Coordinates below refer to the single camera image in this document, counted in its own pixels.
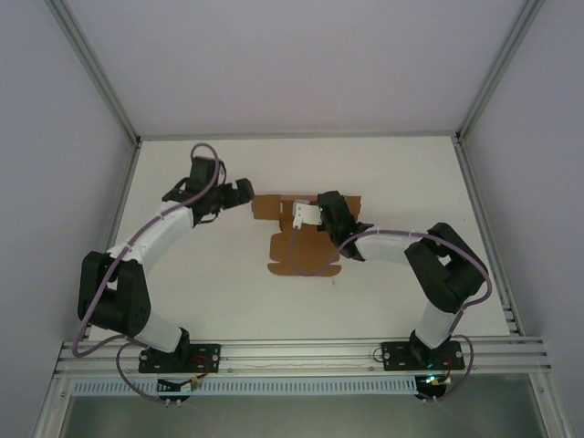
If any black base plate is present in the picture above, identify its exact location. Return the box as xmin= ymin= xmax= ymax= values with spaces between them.
xmin=381 ymin=339 xmax=466 ymax=371
xmin=138 ymin=341 xmax=223 ymax=374

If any small connector board with wires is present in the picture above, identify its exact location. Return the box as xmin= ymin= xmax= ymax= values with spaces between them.
xmin=157 ymin=374 xmax=212 ymax=394

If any white slotted cable duct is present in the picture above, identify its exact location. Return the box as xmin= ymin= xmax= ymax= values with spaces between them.
xmin=72 ymin=376 xmax=419 ymax=397

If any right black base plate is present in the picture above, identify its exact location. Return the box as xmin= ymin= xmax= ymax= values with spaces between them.
xmin=381 ymin=339 xmax=466 ymax=371

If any aluminium table side rail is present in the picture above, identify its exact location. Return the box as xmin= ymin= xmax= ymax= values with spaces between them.
xmin=79 ymin=140 xmax=143 ymax=342
xmin=454 ymin=136 xmax=522 ymax=338

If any small connector board green light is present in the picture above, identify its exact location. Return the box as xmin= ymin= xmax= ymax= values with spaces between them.
xmin=420 ymin=371 xmax=454 ymax=390

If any aluminium frame post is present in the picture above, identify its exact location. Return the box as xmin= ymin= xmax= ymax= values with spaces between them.
xmin=454 ymin=0 xmax=544 ymax=145
xmin=47 ymin=0 xmax=142 ymax=146

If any brown cardboard box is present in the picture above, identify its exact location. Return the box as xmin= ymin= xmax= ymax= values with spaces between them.
xmin=250 ymin=193 xmax=364 ymax=278

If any aluminium table rear rail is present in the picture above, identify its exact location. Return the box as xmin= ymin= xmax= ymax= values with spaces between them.
xmin=139 ymin=130 xmax=460 ymax=142

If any grey metal lower panel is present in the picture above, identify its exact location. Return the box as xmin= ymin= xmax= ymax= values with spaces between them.
xmin=58 ymin=394 xmax=548 ymax=438

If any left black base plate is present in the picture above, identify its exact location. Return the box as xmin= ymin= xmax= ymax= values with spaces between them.
xmin=138 ymin=341 xmax=223 ymax=374

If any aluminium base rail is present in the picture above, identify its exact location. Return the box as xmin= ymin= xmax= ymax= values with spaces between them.
xmin=54 ymin=336 xmax=556 ymax=378

